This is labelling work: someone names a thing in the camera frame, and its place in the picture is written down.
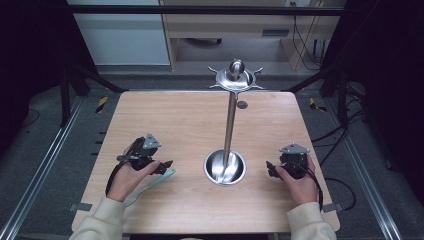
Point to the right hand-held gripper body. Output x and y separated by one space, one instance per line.
295 160

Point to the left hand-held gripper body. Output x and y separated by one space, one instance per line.
141 154

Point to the person's right hand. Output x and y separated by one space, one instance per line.
301 188

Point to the person's left hand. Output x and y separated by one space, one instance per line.
128 180

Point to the steel utensil stand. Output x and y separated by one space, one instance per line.
229 133

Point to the yellow black floor tape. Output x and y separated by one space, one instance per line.
316 104
101 104

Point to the grey round table cap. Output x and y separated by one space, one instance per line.
242 104

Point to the white cabinet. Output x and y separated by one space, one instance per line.
123 36

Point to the light wooden desk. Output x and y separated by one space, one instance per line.
233 30

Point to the grey metal table bracket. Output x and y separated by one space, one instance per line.
332 207

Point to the aluminium floor rail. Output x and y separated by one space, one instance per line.
36 173
365 180

